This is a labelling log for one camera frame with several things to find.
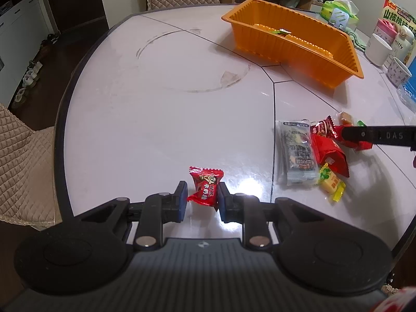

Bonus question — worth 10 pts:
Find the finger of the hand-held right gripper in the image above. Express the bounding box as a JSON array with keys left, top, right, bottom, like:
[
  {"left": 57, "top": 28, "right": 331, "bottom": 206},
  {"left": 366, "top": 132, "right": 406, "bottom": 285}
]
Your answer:
[{"left": 341, "top": 125, "right": 375, "bottom": 150}]

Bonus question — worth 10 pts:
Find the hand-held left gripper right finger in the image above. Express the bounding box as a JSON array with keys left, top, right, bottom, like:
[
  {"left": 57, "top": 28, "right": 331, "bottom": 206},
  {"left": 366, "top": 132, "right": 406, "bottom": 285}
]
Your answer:
[{"left": 217, "top": 182, "right": 329, "bottom": 248}]

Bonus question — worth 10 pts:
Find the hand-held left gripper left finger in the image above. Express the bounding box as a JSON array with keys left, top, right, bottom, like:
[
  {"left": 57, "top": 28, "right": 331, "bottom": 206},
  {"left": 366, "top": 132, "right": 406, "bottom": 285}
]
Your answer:
[{"left": 76, "top": 181, "right": 189, "bottom": 251}]

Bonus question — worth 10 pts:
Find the large red snack packet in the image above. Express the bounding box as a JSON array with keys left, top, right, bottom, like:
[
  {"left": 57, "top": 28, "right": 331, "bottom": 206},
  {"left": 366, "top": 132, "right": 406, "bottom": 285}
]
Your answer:
[
  {"left": 311, "top": 135, "right": 350, "bottom": 179},
  {"left": 337, "top": 125, "right": 373, "bottom": 152}
]

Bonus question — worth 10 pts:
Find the red cartoon milk candy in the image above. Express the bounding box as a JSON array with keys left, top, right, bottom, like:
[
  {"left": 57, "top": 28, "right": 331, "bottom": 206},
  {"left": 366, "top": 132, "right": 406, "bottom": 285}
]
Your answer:
[{"left": 187, "top": 166, "right": 225, "bottom": 211}]

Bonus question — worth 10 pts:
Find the dark red small candy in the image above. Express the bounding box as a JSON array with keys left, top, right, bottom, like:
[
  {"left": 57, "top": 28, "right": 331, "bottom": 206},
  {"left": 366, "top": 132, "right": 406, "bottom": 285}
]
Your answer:
[{"left": 310, "top": 116, "right": 340, "bottom": 139}]

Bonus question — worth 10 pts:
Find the yellow candy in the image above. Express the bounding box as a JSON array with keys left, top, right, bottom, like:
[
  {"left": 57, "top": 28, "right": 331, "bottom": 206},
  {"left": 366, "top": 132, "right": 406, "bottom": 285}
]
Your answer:
[{"left": 318, "top": 164, "right": 347, "bottom": 204}]

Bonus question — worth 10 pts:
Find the grey seaweed snack packet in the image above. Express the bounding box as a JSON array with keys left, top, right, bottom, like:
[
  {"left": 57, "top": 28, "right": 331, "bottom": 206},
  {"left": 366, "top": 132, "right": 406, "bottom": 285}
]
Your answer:
[{"left": 276, "top": 120, "right": 321, "bottom": 186}]

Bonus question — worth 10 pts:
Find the orange plastic tray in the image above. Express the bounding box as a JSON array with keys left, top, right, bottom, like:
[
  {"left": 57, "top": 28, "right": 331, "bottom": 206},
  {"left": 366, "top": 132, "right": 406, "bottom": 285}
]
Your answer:
[{"left": 222, "top": 0, "right": 365, "bottom": 89}]

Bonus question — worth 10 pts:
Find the blue box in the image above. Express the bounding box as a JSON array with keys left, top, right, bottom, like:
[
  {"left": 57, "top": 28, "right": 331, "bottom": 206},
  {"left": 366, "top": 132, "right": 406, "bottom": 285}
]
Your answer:
[{"left": 403, "top": 73, "right": 416, "bottom": 102}]

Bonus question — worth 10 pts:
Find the patterned white cup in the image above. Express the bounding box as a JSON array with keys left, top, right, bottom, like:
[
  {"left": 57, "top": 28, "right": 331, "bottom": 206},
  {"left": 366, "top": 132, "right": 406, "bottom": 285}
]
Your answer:
[{"left": 387, "top": 57, "right": 413, "bottom": 87}]

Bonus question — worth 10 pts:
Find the white mug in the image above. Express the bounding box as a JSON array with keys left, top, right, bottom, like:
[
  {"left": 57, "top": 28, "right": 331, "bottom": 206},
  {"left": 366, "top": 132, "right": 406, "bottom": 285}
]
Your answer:
[{"left": 365, "top": 33, "right": 394, "bottom": 67}]

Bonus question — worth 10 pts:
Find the white rabbit print bottle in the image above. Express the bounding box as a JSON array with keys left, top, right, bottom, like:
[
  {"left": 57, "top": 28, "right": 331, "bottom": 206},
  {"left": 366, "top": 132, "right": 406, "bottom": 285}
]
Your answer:
[{"left": 392, "top": 24, "right": 415, "bottom": 66}]

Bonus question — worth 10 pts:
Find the green folded cloth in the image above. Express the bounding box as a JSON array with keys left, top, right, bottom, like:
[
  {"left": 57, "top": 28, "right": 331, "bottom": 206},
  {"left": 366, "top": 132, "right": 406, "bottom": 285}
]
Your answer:
[{"left": 344, "top": 26, "right": 368, "bottom": 51}]

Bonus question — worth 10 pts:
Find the pink lid bottle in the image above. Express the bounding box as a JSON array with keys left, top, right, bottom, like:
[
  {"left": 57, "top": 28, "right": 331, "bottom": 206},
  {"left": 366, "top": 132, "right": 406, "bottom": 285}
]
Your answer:
[{"left": 374, "top": 19, "right": 398, "bottom": 44}]

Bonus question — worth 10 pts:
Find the grey phone stand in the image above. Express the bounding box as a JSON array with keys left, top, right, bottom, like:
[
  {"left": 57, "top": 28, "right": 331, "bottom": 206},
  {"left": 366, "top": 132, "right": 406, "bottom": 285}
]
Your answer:
[{"left": 330, "top": 8, "right": 349, "bottom": 28}]

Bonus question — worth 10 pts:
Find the walnut snack bag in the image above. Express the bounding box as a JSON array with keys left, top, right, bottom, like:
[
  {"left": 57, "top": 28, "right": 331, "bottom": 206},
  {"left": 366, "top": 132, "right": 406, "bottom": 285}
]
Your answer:
[{"left": 379, "top": 0, "right": 416, "bottom": 66}]

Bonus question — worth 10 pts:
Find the green tissue pack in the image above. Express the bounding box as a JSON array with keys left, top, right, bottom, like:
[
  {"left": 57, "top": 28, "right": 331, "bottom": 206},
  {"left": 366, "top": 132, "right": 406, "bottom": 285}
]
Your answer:
[{"left": 320, "top": 0, "right": 360, "bottom": 30}]

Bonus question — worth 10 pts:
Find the red patterned clothing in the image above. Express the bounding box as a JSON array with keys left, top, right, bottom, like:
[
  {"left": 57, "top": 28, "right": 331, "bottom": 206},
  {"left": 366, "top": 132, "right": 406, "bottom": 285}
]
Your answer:
[{"left": 370, "top": 285, "right": 416, "bottom": 312}]

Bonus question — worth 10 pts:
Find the row of shoes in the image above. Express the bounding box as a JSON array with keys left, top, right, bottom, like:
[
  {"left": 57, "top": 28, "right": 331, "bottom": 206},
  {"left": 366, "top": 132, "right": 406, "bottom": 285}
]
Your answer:
[{"left": 11, "top": 34, "right": 59, "bottom": 108}]

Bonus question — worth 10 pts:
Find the dark wooden door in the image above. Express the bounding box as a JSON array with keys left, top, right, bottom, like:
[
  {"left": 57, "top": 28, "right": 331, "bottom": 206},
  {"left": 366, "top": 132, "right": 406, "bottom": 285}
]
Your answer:
[{"left": 42, "top": 0, "right": 109, "bottom": 35}]

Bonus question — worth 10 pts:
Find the white cabinet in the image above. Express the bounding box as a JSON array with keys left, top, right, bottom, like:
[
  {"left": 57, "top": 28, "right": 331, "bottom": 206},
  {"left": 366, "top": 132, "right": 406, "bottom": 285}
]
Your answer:
[{"left": 0, "top": 0, "right": 50, "bottom": 105}]

